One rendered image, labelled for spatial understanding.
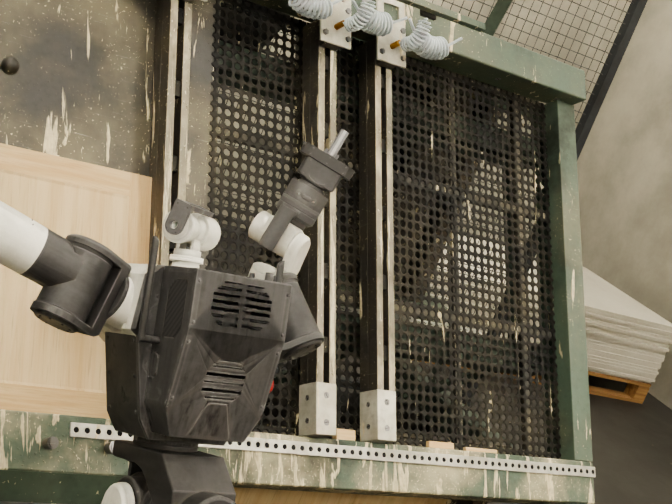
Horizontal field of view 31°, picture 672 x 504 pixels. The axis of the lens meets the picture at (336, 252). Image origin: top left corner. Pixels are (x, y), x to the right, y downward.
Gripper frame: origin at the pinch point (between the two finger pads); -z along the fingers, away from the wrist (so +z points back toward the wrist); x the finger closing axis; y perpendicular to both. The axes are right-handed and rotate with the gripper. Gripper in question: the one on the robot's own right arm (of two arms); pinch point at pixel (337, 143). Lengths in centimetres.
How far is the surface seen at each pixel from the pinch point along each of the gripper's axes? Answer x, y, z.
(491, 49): -30, 96, -54
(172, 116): 34.1, 31.3, 12.2
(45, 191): 48, 15, 41
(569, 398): -101, 88, 21
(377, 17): 4, 56, -37
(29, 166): 53, 14, 38
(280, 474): -30, 26, 70
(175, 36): 43, 37, -4
